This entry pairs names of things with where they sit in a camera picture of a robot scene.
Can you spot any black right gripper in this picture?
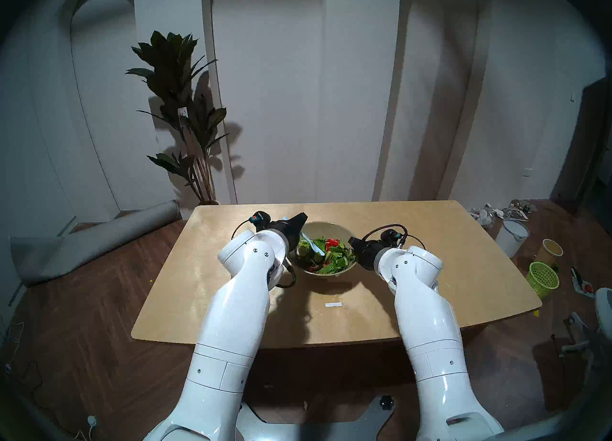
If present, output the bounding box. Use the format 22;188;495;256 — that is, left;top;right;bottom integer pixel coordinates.
348;237;386;272

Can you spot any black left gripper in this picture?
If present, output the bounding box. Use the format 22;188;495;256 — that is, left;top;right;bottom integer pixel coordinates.
268;212;308;252

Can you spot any green salad bowl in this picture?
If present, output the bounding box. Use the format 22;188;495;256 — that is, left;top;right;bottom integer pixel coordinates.
293;221;359;278

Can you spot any light blue spoon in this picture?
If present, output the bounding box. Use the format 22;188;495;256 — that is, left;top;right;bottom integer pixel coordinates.
283;216;326;256

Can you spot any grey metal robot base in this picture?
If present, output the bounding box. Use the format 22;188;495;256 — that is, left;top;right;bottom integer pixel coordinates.
234;395;395;441

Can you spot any mixed green salad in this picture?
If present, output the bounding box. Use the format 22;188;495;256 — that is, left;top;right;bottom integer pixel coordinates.
297;237;357;274

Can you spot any light wooden table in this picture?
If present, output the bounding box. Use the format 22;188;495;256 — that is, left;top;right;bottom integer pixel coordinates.
131;200;542;349

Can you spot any pile of floor trash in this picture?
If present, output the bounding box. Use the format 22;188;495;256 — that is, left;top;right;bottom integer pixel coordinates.
469;200;537;226

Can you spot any white plastic bucket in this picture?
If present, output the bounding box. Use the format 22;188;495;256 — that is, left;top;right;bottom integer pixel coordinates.
495;219;530;258

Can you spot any green mesh basket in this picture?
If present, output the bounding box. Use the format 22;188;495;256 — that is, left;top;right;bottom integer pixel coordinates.
525;262;560;300

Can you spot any tan paper cup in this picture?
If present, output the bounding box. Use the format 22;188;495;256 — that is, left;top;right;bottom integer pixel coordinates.
535;239;564;266

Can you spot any tall potted plant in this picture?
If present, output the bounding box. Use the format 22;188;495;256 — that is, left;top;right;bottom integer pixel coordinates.
125;31;230;205

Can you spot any rolled grey carpet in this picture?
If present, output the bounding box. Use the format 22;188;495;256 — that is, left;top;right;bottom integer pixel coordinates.
10;200;181;288

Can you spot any red green floor packet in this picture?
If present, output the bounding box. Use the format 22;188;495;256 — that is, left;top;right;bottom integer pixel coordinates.
570;267;595;298

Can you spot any dark doorway panel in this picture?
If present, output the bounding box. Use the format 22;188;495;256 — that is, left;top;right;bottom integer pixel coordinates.
550;77;612;218

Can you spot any white office chair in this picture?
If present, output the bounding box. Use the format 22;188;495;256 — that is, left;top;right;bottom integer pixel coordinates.
560;287;612;388

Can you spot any white floor power adapter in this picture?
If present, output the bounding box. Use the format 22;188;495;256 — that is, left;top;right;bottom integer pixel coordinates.
72;415;98;441

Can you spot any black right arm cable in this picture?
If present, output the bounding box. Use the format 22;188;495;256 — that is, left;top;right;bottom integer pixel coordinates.
361;224;426;252

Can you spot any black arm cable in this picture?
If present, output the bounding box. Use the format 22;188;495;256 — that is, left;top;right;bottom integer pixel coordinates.
231;215;297;289
361;224;426;252

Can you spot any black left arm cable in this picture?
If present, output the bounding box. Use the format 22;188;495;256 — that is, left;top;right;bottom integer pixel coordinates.
231;215;297;289

